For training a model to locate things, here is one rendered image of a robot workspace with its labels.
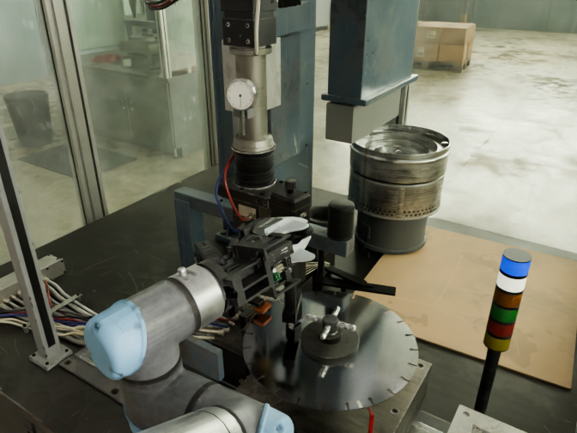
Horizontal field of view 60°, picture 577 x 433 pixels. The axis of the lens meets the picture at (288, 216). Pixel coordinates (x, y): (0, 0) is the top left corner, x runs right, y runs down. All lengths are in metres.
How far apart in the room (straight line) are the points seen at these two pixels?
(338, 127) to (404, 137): 0.61
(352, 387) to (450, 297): 0.66
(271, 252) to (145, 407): 0.24
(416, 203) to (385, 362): 0.69
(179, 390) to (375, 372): 0.42
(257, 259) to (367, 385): 0.36
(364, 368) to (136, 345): 0.48
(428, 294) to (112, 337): 1.08
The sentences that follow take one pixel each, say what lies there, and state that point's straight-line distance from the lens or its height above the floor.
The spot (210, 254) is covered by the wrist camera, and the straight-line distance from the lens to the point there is 0.70.
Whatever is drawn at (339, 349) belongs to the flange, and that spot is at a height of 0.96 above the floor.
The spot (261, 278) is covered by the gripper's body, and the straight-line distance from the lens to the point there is 0.64.
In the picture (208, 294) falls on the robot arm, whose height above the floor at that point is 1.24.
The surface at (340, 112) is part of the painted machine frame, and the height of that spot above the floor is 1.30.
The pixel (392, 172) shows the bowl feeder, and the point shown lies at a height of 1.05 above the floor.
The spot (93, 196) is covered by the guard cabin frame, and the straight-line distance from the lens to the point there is 1.97.
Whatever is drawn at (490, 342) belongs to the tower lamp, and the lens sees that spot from 1.00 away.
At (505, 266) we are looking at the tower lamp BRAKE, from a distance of 0.92.
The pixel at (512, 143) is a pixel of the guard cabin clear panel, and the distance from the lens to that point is 1.84.
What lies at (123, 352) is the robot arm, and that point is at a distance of 0.57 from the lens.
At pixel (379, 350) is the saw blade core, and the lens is 0.98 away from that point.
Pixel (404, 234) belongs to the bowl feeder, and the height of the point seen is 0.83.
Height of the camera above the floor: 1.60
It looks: 27 degrees down
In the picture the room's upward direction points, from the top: straight up
